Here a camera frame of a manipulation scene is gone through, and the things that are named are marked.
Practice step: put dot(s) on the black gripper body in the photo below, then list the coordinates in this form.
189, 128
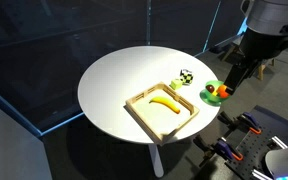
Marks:
239, 72

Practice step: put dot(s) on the black white square plush toy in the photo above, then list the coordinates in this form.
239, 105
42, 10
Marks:
186, 76

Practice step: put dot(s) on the red toy strawberry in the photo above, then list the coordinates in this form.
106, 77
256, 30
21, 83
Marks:
224, 94

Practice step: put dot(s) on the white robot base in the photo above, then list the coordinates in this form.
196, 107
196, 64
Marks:
277, 163

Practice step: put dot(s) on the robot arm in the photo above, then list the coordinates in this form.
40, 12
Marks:
267, 17

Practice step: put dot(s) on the orange toy fruit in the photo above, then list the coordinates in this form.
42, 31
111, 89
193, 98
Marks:
221, 88

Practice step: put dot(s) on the yellow toy lemon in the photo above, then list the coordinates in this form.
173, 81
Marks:
215, 93

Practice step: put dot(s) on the dark purple toy plum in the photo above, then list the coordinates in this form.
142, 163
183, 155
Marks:
210, 88

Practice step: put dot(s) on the yellow toy banana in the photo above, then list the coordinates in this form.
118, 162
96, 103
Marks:
166, 102

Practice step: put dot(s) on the wooden tray box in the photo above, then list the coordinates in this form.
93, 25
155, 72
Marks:
159, 122

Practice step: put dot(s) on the wooden chair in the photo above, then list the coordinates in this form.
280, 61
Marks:
257, 47

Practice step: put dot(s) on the green plastic bowl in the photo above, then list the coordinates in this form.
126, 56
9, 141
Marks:
210, 99

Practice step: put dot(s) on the purple orange clamp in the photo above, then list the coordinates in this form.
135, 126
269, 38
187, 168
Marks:
221, 148
245, 119

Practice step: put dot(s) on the green cube block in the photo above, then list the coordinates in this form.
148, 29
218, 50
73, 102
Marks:
176, 84

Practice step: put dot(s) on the white round table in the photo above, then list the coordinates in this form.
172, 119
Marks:
109, 82

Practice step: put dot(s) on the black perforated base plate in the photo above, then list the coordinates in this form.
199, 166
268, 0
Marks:
254, 148

